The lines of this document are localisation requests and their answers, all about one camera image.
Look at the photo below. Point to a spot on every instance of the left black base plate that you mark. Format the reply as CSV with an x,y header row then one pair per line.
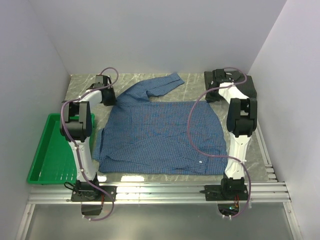
x,y
87,193

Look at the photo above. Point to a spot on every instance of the aluminium mounting rail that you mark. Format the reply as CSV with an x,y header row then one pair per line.
x,y
159,193

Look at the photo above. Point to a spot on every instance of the blue plaid long sleeve shirt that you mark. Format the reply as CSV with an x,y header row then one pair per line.
x,y
151,137

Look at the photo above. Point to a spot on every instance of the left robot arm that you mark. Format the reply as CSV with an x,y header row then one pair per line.
x,y
76,126

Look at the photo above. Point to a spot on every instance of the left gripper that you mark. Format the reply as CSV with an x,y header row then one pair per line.
x,y
113,101

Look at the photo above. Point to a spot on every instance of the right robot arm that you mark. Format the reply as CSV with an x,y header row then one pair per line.
x,y
242,118

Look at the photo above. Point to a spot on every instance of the folded dark striped shirt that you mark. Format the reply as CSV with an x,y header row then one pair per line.
x,y
246,88

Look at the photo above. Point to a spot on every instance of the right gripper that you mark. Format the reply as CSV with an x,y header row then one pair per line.
x,y
210,85

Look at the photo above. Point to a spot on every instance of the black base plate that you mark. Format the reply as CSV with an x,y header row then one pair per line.
x,y
87,193
224,193

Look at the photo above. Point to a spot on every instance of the green plastic tray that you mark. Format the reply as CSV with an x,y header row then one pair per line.
x,y
53,162

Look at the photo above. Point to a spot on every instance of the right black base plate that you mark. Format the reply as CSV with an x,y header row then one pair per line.
x,y
224,193

